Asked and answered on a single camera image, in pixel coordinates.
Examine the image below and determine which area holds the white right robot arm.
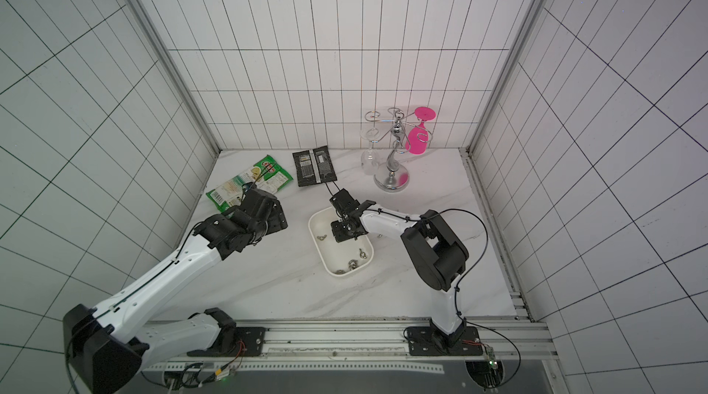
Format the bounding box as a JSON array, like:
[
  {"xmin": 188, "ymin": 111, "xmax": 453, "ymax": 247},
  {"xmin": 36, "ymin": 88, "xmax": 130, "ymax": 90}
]
[{"xmin": 330, "ymin": 189, "xmax": 469, "ymax": 342}]

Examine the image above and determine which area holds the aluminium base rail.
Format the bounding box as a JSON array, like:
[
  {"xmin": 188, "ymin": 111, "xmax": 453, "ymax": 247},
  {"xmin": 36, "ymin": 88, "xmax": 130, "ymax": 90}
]
[{"xmin": 149, "ymin": 318, "xmax": 559, "ymax": 377}]

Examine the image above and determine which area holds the chrome glass holder stand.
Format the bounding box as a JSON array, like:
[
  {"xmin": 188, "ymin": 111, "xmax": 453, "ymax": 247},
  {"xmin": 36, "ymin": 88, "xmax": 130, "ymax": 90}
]
[{"xmin": 364, "ymin": 107, "xmax": 417, "ymax": 192}]

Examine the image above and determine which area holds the white plastic storage box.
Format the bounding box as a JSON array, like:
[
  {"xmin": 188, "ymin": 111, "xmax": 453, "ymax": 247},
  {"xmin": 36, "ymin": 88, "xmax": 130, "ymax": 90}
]
[{"xmin": 308, "ymin": 207, "xmax": 374, "ymax": 278}]

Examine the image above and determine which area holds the pink wine glass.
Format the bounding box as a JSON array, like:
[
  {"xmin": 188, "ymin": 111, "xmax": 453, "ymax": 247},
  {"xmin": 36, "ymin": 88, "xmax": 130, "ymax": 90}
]
[{"xmin": 406, "ymin": 107, "xmax": 436, "ymax": 156}]

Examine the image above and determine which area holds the green chips bag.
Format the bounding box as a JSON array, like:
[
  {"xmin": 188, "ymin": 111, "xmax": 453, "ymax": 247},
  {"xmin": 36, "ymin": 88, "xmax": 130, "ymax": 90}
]
[{"xmin": 206, "ymin": 154, "xmax": 293, "ymax": 213}]

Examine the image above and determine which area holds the clear wine glass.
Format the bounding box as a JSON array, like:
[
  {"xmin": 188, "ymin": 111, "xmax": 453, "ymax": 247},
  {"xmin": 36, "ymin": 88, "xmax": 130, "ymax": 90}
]
[{"xmin": 361, "ymin": 127, "xmax": 381, "ymax": 176}]

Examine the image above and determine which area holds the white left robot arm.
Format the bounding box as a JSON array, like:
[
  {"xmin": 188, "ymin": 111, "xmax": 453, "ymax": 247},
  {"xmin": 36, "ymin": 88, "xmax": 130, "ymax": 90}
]
[{"xmin": 63, "ymin": 188, "xmax": 288, "ymax": 393}]

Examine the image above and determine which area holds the black snack packet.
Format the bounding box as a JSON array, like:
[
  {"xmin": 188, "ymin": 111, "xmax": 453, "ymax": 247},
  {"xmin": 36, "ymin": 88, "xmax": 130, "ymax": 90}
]
[{"xmin": 292, "ymin": 145, "xmax": 337, "ymax": 187}]

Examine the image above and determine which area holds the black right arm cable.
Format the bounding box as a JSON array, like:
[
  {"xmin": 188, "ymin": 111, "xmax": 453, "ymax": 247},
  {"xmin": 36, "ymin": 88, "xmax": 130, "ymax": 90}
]
[{"xmin": 323, "ymin": 180, "xmax": 524, "ymax": 390}]

